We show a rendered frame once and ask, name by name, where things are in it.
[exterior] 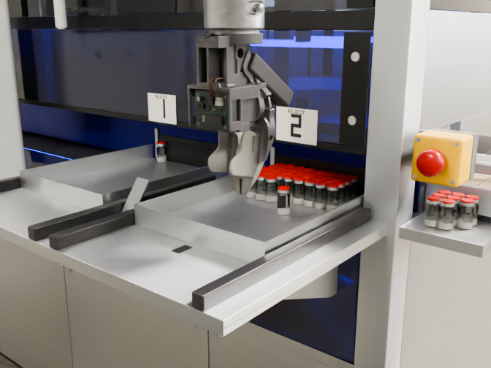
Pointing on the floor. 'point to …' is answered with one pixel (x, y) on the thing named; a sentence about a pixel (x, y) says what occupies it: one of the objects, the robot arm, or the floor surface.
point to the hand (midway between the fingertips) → (245, 184)
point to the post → (390, 176)
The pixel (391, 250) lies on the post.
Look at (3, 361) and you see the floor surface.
